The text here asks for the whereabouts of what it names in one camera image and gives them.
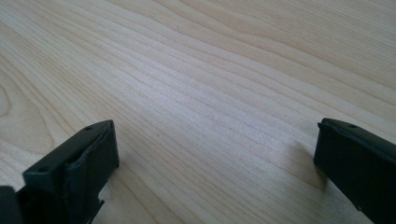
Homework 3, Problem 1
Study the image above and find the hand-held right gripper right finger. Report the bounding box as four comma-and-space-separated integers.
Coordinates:
313, 117, 396, 224

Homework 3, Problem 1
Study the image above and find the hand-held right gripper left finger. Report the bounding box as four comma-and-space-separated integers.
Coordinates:
17, 119, 120, 224

